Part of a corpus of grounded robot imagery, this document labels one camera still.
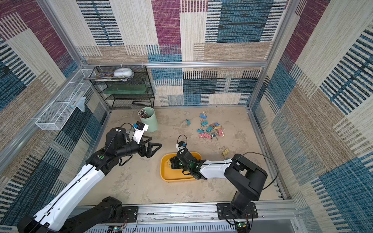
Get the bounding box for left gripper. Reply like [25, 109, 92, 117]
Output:
[115, 134, 161, 159]

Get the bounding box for yellow storage tray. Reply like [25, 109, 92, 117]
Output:
[160, 153, 195, 183]

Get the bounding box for yellow binder clip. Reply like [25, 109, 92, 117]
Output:
[222, 148, 229, 157]

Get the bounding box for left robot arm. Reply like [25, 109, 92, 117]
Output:
[17, 124, 162, 233]

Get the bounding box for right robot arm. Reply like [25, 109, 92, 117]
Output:
[170, 148, 268, 218]

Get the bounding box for mint green pen cup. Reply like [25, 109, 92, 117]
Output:
[140, 107, 158, 133]

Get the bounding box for pens in cup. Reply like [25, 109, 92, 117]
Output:
[138, 109, 149, 118]

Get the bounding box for white round device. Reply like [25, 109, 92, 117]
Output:
[114, 68, 134, 78]

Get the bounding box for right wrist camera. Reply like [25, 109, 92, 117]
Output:
[176, 141, 187, 151]

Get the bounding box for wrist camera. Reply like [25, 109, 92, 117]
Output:
[133, 121, 149, 144]
[176, 141, 187, 151]

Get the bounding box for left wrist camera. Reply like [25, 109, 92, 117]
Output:
[133, 121, 149, 144]

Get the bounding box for black wire shelf rack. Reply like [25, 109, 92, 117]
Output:
[89, 65, 155, 110]

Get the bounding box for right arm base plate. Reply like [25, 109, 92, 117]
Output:
[216, 203, 258, 219]

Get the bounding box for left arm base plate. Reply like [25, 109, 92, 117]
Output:
[117, 206, 139, 223]

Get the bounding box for white wire wall basket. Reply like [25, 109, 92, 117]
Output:
[36, 69, 92, 131]

